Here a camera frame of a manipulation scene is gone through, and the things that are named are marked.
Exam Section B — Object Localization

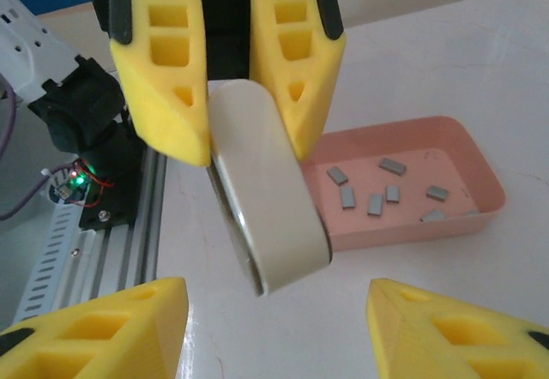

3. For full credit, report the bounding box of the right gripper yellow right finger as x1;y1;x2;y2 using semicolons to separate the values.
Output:
366;278;549;379

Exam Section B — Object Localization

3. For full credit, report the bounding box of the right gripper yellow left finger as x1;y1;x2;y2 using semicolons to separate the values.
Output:
0;276;190;379

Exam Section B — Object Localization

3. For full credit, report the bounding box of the silver USB stick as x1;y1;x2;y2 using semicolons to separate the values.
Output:
207;79;334;298

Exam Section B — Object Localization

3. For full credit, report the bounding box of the pink plastic tray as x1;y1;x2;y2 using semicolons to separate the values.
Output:
299;115;508;252

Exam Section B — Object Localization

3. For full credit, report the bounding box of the left circuit board with LEDs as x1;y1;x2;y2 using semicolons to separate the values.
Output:
45;162;115;208

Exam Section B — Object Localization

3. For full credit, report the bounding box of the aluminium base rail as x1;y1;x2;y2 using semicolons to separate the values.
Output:
55;145;169;311

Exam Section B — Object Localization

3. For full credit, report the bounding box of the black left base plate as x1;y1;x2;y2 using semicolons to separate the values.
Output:
79;155;145;231

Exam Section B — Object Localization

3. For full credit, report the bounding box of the white slotted cable duct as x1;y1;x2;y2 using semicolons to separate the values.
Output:
8;201;87;324

